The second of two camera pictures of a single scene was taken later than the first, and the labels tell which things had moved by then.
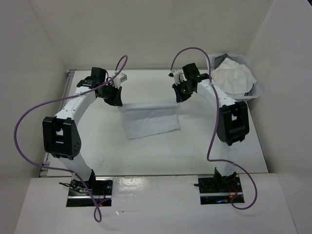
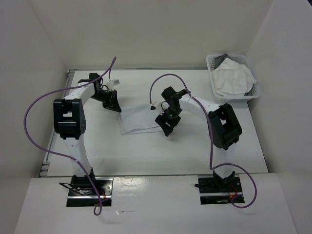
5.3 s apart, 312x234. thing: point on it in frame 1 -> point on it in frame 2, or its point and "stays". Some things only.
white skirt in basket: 232,79 stays
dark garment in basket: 219,60 stays
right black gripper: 181,97 -> 161,120
